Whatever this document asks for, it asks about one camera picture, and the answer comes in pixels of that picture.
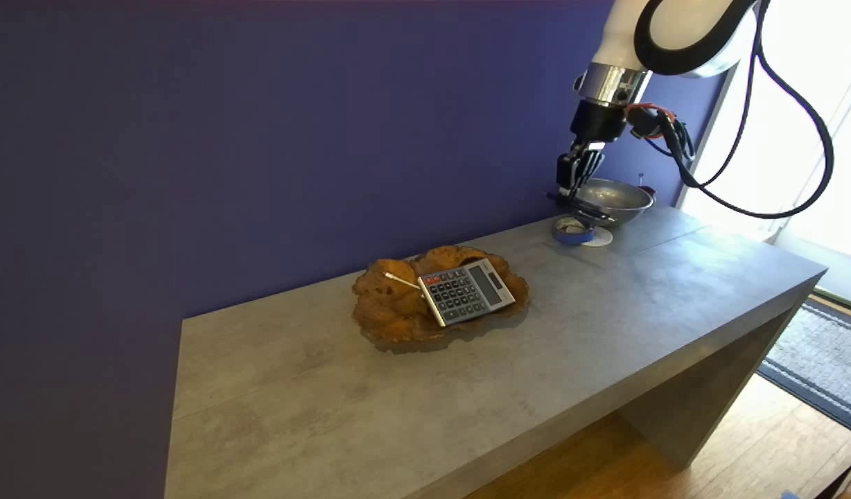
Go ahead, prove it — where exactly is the brown plush toy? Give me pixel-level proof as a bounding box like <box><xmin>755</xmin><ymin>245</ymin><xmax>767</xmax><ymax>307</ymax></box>
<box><xmin>349</xmin><ymin>245</ymin><xmax>530</xmax><ymax>353</ymax></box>

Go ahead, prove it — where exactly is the thin wooden stick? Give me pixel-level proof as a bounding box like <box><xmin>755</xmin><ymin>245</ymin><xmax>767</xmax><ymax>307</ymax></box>
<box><xmin>383</xmin><ymin>270</ymin><xmax>423</xmax><ymax>295</ymax></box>

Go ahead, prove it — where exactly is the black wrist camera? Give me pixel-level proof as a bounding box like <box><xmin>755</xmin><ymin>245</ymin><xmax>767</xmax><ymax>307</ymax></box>
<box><xmin>624</xmin><ymin>102</ymin><xmax>692</xmax><ymax>160</ymax></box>

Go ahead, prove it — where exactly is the dark grey doormat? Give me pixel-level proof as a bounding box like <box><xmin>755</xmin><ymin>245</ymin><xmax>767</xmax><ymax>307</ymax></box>
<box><xmin>756</xmin><ymin>296</ymin><xmax>851</xmax><ymax>439</ymax></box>

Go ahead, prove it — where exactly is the grey concrete-look cabinet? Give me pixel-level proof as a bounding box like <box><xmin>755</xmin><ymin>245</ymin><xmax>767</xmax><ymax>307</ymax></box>
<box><xmin>160</xmin><ymin>203</ymin><xmax>828</xmax><ymax>499</ymax></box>

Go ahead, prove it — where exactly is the silver metal bowl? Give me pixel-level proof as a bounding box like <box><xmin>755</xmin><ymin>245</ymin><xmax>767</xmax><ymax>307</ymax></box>
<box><xmin>572</xmin><ymin>177</ymin><xmax>661</xmax><ymax>229</ymax></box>

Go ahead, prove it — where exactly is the blue and white tape roll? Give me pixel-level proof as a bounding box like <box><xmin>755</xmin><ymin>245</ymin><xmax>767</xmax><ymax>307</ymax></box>
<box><xmin>552</xmin><ymin>213</ymin><xmax>619</xmax><ymax>252</ymax></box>

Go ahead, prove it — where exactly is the grey calculator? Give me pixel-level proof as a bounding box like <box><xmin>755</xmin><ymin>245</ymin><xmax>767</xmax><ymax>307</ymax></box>
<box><xmin>415</xmin><ymin>257</ymin><xmax>521</xmax><ymax>329</ymax></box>

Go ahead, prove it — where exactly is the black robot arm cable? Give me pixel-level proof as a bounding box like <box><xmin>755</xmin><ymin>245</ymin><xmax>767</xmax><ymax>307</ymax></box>
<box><xmin>656</xmin><ymin>0</ymin><xmax>838</xmax><ymax>222</ymax></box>

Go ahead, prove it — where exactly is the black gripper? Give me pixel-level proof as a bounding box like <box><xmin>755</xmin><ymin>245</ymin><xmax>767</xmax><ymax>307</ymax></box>
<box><xmin>554</xmin><ymin>135</ymin><xmax>620</xmax><ymax>211</ymax></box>

